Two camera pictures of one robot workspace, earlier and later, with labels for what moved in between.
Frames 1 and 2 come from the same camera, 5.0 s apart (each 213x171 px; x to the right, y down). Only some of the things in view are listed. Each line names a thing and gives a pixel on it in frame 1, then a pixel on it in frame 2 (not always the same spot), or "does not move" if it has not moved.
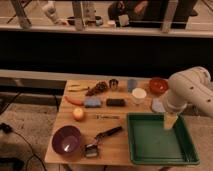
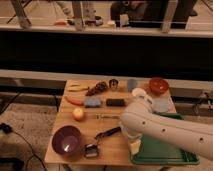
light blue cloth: x=157 y=105 does not move
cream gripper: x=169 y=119 → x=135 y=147
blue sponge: x=92 y=102 does not move
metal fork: x=99 y=117 does not move
